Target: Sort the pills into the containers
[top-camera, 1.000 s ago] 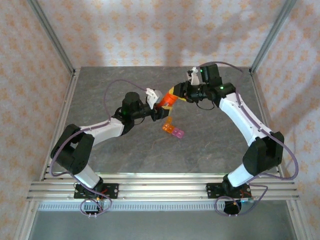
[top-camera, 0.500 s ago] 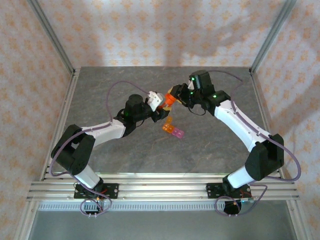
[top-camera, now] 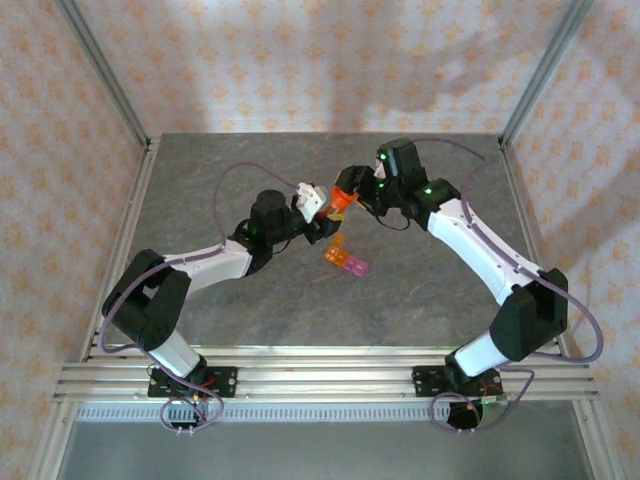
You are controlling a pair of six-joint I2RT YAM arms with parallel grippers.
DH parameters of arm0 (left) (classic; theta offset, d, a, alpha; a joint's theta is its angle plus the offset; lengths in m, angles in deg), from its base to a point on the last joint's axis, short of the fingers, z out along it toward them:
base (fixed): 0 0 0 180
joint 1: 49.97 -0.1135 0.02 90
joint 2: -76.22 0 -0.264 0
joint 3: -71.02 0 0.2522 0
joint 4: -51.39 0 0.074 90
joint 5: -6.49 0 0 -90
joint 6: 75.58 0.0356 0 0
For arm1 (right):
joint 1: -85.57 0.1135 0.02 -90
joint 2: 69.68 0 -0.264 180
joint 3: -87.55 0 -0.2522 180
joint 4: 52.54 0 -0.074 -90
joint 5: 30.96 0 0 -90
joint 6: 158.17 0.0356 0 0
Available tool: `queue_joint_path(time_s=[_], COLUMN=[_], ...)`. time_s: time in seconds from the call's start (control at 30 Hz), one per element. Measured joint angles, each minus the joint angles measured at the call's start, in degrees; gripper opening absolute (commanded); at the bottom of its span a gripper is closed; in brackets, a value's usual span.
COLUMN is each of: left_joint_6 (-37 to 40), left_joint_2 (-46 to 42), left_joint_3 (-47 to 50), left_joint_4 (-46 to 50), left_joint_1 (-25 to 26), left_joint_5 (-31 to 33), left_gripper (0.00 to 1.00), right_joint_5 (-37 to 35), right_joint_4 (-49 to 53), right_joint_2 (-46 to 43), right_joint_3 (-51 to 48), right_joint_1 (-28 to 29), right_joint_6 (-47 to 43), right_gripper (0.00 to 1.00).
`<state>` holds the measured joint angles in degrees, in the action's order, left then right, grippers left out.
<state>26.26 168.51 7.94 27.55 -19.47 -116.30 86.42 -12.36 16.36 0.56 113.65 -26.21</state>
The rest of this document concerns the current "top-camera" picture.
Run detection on orange pill bottle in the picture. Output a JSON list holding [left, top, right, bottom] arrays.
[[327, 192, 357, 217]]

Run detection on orange and pink pill organizer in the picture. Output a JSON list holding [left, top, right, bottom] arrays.
[[324, 231, 372, 278]]

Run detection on orange patterned white curtain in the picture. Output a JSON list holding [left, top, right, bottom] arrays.
[[0, 0, 640, 480]]

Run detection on grey metal sheet panel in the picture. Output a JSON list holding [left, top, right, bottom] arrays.
[[54, 419, 596, 480]]

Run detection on aluminium lower beam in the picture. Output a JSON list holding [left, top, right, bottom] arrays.
[[569, 399, 629, 480], [24, 399, 81, 480]]

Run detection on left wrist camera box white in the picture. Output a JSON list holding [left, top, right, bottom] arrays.
[[291, 181, 329, 225]]

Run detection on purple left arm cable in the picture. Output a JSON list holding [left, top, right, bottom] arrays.
[[99, 162, 301, 434]]

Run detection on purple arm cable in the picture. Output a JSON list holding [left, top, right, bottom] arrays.
[[99, 162, 301, 434], [414, 138, 605, 434]]

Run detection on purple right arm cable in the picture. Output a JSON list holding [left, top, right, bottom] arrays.
[[414, 138, 605, 434]]

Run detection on aluminium side rail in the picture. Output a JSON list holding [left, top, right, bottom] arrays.
[[79, 137, 162, 361], [499, 137, 571, 361]]

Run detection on aluminium mounting rail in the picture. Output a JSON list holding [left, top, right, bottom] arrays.
[[52, 344, 601, 404]]

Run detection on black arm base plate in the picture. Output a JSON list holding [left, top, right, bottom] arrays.
[[412, 364, 503, 399], [147, 366, 239, 400]]

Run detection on aluminium frame post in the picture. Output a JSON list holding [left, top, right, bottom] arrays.
[[52, 0, 151, 151], [499, 0, 594, 151]]

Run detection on grey slotted cable duct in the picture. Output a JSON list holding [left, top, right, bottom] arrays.
[[74, 403, 451, 424]]

